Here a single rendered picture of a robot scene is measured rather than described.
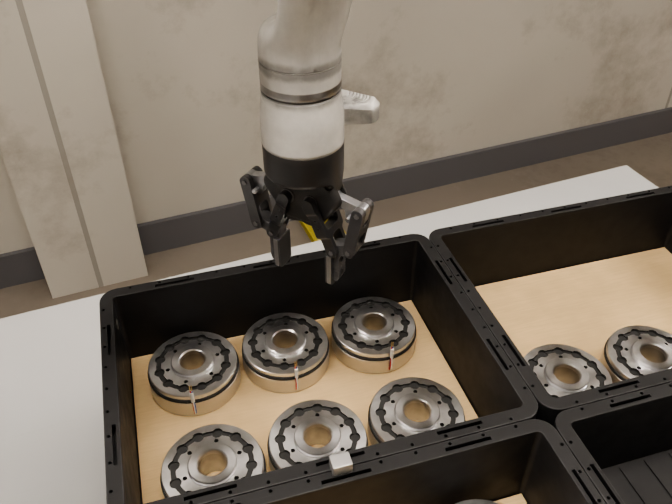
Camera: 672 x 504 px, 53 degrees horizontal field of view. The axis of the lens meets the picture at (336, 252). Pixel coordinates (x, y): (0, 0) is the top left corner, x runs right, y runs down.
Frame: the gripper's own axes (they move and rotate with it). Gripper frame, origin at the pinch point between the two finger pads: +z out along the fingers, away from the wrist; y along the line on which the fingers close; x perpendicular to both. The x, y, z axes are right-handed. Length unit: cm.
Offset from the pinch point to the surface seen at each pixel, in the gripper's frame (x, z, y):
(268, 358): -3.2, 13.9, -3.8
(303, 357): -1.2, 13.9, -0.3
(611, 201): 37.6, 7.3, 25.4
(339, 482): -17.4, 7.1, 13.0
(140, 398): -13.0, 17.1, -15.2
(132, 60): 88, 33, -110
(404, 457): -12.5, 7.2, 16.9
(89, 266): 60, 91, -117
